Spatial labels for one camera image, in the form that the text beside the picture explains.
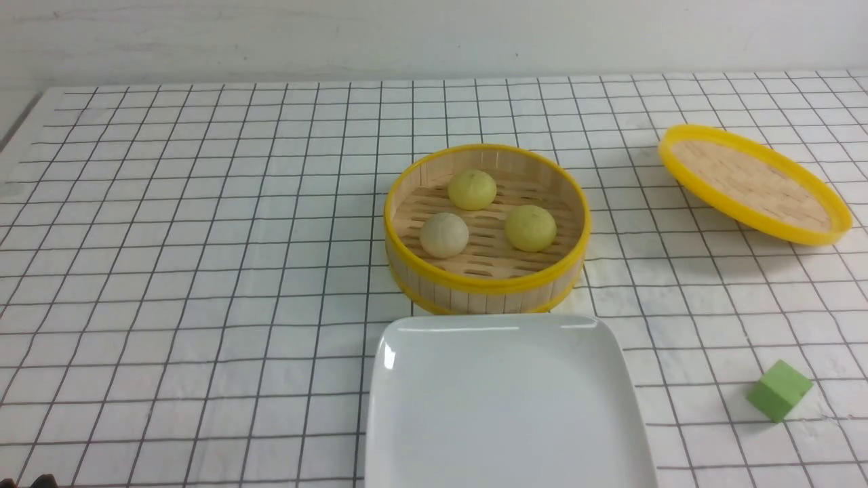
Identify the white steamed bun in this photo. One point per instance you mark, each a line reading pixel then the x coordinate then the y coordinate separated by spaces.
pixel 444 235

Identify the yellow steamed bun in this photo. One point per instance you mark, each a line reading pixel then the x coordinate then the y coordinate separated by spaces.
pixel 472 190

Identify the yellow-green steamed bun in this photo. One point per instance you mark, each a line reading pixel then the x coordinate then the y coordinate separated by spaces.
pixel 530 228

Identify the white square plate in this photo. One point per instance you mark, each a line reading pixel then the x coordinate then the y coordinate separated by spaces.
pixel 504 400

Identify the yellow-rimmed bamboo steamer basket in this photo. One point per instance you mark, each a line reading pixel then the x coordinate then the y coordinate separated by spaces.
pixel 490 275

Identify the yellow-rimmed bamboo steamer lid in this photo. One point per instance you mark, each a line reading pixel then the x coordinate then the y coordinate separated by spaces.
pixel 755 185

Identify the green foam cube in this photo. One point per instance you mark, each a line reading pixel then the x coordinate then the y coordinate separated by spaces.
pixel 780 389

